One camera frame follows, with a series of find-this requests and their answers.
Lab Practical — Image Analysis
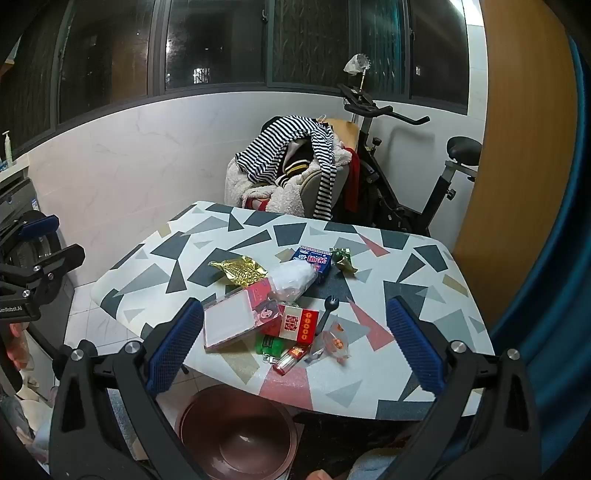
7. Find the brown round bin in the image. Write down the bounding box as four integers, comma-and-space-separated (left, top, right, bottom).
175, 385, 299, 480

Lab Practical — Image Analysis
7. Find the white crumpled cloth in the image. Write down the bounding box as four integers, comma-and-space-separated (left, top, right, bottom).
342, 53, 373, 78

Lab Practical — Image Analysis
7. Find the white fleece jacket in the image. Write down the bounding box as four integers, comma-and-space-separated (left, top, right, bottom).
225, 141, 354, 219

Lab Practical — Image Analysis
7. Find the clear wrapper with orange print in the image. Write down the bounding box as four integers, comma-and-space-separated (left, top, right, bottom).
321, 320, 352, 366

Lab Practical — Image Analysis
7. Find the gold foil wrapper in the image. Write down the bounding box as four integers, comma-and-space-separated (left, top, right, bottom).
208, 255, 269, 292

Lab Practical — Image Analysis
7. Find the black exercise bike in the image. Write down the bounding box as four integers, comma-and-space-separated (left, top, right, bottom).
335, 83, 484, 237

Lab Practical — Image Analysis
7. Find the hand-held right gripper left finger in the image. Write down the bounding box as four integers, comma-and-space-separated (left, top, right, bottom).
48, 298, 206, 480

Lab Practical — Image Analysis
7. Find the pale cloth pile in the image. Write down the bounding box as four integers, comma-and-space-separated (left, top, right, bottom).
7, 369, 58, 459

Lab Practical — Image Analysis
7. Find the white pink box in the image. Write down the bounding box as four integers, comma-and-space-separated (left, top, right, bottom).
203, 291, 260, 354

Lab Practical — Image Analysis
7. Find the green foil wrapper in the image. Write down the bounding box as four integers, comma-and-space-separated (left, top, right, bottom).
329, 247, 359, 277

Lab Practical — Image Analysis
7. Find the wooden door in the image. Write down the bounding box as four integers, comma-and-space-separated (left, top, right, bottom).
454, 0, 581, 325

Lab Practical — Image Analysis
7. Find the black plastic spoon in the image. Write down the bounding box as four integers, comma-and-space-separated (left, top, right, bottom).
316, 296, 341, 336

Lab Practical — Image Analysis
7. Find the dark window with frame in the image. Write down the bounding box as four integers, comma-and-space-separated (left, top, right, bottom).
0, 0, 472, 153

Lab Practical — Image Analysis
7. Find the small red packet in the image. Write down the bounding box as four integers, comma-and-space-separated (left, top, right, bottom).
272, 344, 310, 373

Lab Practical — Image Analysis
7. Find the black white striped shirt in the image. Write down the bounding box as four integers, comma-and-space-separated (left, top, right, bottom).
233, 115, 340, 221

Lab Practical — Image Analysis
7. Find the pink packet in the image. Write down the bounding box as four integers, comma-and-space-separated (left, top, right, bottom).
242, 279, 285, 333

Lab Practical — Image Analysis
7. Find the dark garment with yellow stripes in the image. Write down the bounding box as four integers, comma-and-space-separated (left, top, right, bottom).
281, 138, 320, 186

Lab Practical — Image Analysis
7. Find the person's left hand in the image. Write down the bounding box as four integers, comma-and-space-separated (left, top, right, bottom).
0, 320, 35, 372

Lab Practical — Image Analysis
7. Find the light blue fleece robe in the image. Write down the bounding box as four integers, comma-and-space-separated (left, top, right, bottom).
305, 434, 409, 480

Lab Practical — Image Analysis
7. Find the beige chair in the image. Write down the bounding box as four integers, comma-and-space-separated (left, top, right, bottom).
226, 117, 361, 220

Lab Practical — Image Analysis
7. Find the red cardboard box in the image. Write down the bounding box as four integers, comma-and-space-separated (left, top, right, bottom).
261, 305, 321, 345

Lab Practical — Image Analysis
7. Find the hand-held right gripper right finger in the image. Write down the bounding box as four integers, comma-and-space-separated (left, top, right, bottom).
385, 295, 543, 480

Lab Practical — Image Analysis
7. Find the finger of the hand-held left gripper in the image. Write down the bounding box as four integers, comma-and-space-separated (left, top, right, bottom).
0, 213, 61, 259
0, 244, 86, 296

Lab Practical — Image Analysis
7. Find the red cloth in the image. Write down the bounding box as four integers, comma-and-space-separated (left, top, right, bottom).
344, 148, 364, 212

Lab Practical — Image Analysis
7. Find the white plastic bag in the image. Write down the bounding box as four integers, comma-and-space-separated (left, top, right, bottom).
267, 261, 321, 304

